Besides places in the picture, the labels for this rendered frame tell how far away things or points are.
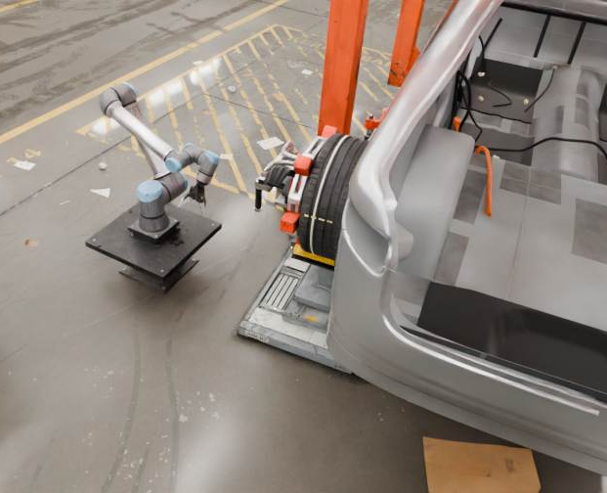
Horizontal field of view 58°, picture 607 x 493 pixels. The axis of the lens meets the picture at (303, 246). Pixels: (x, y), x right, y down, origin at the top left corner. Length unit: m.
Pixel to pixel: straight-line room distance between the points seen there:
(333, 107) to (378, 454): 1.87
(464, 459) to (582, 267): 1.12
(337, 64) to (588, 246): 1.54
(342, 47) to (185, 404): 2.05
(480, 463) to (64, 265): 2.78
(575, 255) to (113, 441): 2.36
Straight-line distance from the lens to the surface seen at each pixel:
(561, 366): 2.45
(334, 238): 2.71
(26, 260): 4.06
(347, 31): 3.03
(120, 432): 3.05
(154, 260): 3.40
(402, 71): 5.11
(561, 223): 2.88
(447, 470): 3.02
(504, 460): 3.15
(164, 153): 3.18
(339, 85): 3.13
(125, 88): 3.48
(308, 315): 3.27
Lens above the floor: 2.56
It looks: 40 degrees down
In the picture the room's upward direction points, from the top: 6 degrees clockwise
